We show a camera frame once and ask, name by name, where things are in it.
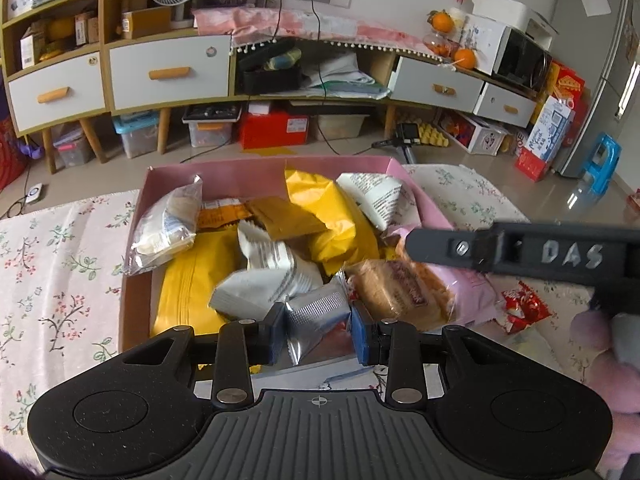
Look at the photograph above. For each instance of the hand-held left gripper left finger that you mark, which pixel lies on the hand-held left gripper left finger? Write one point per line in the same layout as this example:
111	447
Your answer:
274	335

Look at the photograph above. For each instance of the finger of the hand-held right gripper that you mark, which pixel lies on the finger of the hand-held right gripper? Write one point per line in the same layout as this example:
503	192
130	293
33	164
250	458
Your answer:
435	250

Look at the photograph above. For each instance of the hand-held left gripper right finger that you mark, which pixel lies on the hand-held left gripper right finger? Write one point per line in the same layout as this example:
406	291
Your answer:
361	340

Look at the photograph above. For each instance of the silver snack packet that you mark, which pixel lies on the silver snack packet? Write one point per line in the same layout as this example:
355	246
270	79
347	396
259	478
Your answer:
315	320

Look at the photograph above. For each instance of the bread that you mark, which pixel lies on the bread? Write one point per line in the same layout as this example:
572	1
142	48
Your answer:
395	290

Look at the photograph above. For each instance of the pink snack packet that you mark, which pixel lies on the pink snack packet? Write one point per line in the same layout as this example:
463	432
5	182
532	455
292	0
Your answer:
470	295

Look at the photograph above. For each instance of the white triangular printed packet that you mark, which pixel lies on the white triangular printed packet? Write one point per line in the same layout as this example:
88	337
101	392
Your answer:
270	275
372	195

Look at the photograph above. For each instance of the golden brown snack packet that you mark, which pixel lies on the golden brown snack packet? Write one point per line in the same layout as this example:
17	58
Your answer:
287	217

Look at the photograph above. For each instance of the orange printed packet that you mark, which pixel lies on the orange printed packet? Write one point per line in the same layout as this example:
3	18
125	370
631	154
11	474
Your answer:
222	217

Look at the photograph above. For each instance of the clear cookie packet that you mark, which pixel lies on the clear cookie packet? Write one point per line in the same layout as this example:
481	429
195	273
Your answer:
162	230

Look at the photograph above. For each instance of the pink cardboard box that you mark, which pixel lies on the pink cardboard box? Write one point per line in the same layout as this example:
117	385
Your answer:
225	180

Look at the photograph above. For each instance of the red white candy wrapper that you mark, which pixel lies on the red white candy wrapper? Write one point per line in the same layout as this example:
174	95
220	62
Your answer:
525	307

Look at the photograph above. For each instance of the plain yellow snack packet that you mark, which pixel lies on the plain yellow snack packet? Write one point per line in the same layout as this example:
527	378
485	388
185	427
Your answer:
195	290
325	210

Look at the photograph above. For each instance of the small red carton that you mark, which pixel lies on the small red carton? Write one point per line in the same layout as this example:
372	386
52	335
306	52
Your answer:
531	166

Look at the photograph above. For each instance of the blue plastic stool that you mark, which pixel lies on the blue plastic stool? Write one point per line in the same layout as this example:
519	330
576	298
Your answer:
602	160

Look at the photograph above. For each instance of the yellow egg tray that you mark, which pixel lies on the yellow egg tray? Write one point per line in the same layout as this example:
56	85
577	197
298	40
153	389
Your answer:
433	134

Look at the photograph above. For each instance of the black device on tripod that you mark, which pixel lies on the black device on tripod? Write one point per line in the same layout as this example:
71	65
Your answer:
407	134

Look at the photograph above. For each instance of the white toy box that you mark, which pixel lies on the white toy box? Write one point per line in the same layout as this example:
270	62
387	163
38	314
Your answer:
475	132

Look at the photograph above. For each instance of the blue white carton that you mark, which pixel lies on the blue white carton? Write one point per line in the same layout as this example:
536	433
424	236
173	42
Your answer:
550	130

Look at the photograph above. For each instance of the clear plastic bin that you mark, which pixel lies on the clear plastic bin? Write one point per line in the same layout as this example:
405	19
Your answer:
340	127

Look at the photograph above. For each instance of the long wooden tv stand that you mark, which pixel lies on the long wooden tv stand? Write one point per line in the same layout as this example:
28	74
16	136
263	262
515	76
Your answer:
435	87

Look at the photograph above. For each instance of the red yellow gift box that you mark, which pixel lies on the red yellow gift box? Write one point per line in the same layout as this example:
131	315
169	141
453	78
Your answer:
562	85

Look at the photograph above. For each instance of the grey refrigerator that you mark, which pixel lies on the grey refrigerator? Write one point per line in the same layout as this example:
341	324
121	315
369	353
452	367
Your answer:
595	70

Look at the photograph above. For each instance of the orange fruit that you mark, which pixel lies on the orange fruit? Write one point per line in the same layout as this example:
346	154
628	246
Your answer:
464	59
442	21

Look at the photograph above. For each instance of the pile of white papers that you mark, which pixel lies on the pile of white papers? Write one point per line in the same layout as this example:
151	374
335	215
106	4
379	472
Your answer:
345	77

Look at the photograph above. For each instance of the black microwave oven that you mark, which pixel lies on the black microwave oven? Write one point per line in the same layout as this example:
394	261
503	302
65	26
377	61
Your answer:
522	60

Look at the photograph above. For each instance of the red cardboard box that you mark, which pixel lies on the red cardboard box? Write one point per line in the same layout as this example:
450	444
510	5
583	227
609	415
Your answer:
272	130

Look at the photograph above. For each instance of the glass bowl of oranges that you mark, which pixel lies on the glass bowl of oranges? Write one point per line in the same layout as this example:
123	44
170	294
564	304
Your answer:
438	45

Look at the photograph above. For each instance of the white printed box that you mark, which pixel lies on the white printed box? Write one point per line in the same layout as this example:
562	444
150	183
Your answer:
485	42

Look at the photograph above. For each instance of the white lidded storage bin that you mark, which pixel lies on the white lidded storage bin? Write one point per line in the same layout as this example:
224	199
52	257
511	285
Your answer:
210	127

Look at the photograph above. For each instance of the floral cloth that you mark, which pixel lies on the floral cloth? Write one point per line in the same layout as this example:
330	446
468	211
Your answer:
60	270

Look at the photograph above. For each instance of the black storage box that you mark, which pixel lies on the black storage box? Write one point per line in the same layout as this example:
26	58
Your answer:
270	80

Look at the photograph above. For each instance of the blue lidded storage bin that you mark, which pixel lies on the blue lidded storage bin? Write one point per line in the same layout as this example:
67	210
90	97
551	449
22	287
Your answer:
135	135

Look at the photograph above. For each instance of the pink tasselled cloth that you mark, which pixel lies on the pink tasselled cloth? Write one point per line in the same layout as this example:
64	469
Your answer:
325	30

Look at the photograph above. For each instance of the white appliance box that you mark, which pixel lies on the white appliance box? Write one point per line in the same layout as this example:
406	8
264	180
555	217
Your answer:
515	12

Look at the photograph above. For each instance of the small clear storage bin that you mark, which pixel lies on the small clear storage bin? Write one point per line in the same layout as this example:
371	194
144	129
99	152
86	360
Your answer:
72	150

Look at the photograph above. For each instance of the white floor charger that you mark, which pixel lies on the white floor charger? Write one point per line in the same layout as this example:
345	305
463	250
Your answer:
35	192

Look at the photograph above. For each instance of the wooden drawer cabinet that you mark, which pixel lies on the wooden drawer cabinet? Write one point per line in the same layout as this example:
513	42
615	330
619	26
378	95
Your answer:
170	72

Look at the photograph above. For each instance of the red printed bag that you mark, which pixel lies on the red printed bag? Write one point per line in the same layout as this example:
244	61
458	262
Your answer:
11	155

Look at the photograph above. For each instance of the tall wooden shelf cabinet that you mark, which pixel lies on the tall wooden shelf cabinet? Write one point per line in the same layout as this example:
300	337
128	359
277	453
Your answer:
55	85

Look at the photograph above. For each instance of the flat cardboard box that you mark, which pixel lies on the flat cardboard box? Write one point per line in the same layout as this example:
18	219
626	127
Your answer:
147	22

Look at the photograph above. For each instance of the small cardboard box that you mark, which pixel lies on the small cardboard box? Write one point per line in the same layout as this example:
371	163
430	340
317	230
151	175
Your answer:
86	27

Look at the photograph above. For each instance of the yellow pouch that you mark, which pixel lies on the yellow pouch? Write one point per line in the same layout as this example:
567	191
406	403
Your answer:
60	32

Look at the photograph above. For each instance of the small white box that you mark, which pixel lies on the small white box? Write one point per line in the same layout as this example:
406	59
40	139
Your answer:
29	50

